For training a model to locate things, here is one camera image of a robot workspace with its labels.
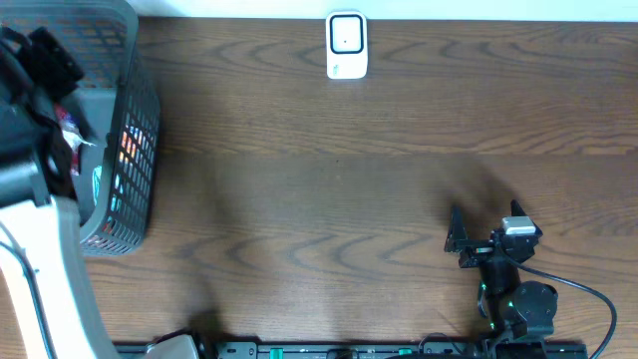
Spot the red purple tissue pack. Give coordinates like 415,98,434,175
54,104,95,176

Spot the white barcode scanner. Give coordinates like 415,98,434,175
325,11,369,80

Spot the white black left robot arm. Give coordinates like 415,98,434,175
1,27,201,358

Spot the grey plastic mesh basket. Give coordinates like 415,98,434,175
1,0,160,256

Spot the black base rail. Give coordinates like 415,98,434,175
195,338,588,359

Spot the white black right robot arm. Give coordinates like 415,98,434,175
445,200,557,348

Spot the green snack packet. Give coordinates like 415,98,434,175
92,166,123,205

